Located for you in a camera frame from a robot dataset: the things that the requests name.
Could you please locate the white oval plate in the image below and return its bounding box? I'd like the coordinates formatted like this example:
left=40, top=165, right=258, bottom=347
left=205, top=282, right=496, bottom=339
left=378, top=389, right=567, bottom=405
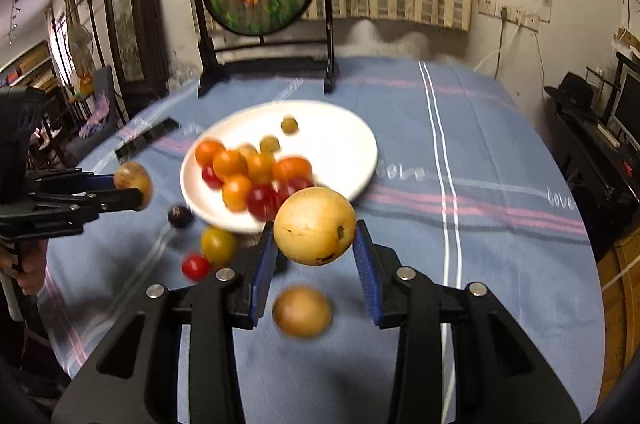
left=180, top=100, right=378, bottom=235

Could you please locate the grey chair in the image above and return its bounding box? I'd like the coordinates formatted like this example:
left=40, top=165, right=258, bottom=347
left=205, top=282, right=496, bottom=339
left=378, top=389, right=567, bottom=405
left=65, top=64, right=118, bottom=160

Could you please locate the person's left hand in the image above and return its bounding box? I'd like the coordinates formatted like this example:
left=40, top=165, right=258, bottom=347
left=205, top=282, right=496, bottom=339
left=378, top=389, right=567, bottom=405
left=0, top=239, right=49, bottom=296

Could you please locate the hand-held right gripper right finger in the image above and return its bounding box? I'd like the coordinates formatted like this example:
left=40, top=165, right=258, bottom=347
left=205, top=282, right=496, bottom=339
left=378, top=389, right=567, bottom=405
left=352, top=219, right=583, bottom=424

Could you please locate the large pale yellow fruit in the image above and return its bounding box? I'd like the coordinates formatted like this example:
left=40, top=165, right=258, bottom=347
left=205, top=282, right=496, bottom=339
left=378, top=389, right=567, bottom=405
left=273, top=186, right=357, bottom=267

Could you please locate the wall power socket strip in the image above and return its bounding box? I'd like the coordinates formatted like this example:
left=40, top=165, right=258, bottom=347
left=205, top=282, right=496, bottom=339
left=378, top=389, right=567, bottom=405
left=477, top=0, right=541, bottom=30

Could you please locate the white standing fan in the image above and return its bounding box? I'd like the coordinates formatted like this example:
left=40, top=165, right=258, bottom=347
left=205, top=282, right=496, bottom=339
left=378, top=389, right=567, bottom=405
left=67, top=24, right=96, bottom=75

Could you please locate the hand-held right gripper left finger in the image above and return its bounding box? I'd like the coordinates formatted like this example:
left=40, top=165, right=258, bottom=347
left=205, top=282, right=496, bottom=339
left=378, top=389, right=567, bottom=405
left=51, top=220, right=278, bottom=424

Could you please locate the black desk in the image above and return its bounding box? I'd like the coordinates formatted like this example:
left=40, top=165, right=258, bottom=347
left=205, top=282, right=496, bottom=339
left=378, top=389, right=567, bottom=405
left=552, top=104, right=640, bottom=255

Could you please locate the computer monitor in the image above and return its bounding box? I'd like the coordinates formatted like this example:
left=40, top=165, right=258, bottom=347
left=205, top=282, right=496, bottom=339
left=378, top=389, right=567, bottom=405
left=607, top=54, right=640, bottom=145

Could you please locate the black flat bar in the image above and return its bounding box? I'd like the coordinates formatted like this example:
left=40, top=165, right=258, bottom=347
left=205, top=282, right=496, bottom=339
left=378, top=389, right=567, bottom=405
left=114, top=118, right=181, bottom=162

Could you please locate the blue striped tablecloth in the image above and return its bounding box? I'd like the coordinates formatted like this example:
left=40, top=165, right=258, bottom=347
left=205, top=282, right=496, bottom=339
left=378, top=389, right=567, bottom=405
left=37, top=56, right=608, bottom=424

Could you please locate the large red tomato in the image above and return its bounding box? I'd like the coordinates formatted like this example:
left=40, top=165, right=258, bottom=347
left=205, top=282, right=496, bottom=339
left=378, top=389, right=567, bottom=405
left=277, top=176, right=315, bottom=205
left=246, top=184, right=281, bottom=221

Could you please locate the small orange mandarin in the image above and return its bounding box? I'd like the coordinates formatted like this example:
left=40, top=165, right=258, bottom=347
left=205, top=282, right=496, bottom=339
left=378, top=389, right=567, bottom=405
left=246, top=152, right=277, bottom=185

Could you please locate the black hat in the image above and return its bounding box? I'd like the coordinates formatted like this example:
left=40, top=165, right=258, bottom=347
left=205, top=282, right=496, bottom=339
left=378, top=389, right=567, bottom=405
left=544, top=72, right=598, bottom=120

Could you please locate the small red tomato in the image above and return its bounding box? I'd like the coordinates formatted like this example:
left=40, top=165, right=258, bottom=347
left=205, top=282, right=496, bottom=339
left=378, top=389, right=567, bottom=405
left=181, top=253, right=211, bottom=282
left=201, top=165, right=224, bottom=190

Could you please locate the large tan fruit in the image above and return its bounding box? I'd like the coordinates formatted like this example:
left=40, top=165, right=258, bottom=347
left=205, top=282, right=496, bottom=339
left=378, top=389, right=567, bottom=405
left=271, top=286, right=333, bottom=339

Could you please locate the beige spotted fruit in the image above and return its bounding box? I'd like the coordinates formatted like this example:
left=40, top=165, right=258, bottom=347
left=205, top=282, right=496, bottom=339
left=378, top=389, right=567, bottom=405
left=113, top=161, right=154, bottom=211

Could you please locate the dark wooden framed panel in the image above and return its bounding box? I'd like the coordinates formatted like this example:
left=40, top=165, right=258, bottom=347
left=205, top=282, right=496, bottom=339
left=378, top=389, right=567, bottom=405
left=102, top=0, right=171, bottom=105

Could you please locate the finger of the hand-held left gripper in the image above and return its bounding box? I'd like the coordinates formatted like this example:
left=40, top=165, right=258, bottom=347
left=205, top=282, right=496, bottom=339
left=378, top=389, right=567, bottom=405
left=27, top=168, right=119, bottom=195
left=27, top=187, right=145, bottom=238

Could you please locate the small dark purple fruit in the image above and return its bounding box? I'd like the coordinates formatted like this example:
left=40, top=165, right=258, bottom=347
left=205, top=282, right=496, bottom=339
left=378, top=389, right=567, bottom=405
left=167, top=204, right=195, bottom=230

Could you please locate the yellow-green round fruit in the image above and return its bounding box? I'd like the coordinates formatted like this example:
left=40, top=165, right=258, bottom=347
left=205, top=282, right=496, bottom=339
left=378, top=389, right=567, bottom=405
left=200, top=226, right=238, bottom=268

